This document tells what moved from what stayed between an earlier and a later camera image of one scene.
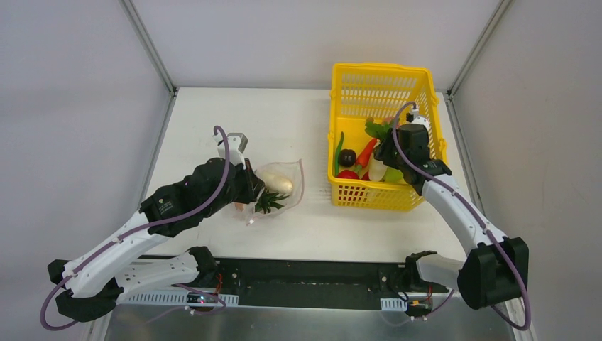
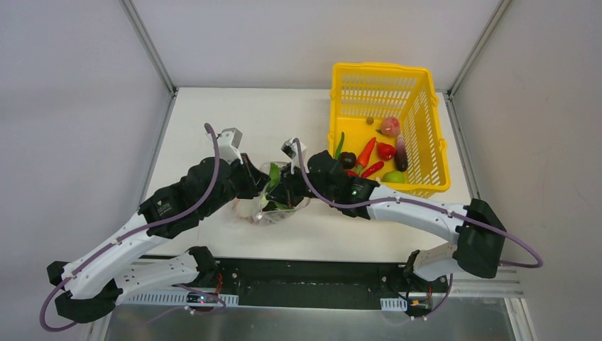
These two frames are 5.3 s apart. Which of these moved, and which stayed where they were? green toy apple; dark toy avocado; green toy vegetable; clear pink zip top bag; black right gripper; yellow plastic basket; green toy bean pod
Moved: black right gripper; green toy vegetable; clear pink zip top bag
Stayed: green toy bean pod; green toy apple; yellow plastic basket; dark toy avocado
